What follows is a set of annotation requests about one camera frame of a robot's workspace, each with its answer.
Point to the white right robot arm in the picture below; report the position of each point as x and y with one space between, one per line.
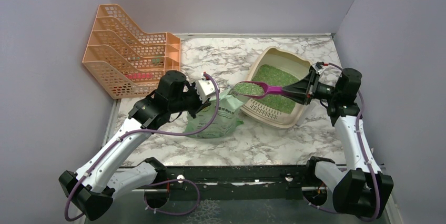
362 190

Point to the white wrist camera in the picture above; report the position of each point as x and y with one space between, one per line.
205 89
318 68

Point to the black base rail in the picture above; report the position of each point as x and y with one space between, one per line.
290 182

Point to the green litter bag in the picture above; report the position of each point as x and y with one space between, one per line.
226 120

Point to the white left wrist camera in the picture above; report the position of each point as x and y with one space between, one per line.
205 89

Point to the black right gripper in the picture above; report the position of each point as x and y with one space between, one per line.
303 91

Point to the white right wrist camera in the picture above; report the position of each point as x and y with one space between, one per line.
318 68

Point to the green litter pellets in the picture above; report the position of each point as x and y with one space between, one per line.
275 77

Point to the purple plastic litter scoop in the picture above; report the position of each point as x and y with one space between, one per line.
257 90

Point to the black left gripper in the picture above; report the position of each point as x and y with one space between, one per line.
199 104

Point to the orange mesh file rack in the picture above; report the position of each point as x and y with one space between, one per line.
126 61

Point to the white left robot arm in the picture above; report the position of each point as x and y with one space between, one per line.
93 187

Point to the beige plastic litter box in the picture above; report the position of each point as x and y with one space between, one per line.
288 62

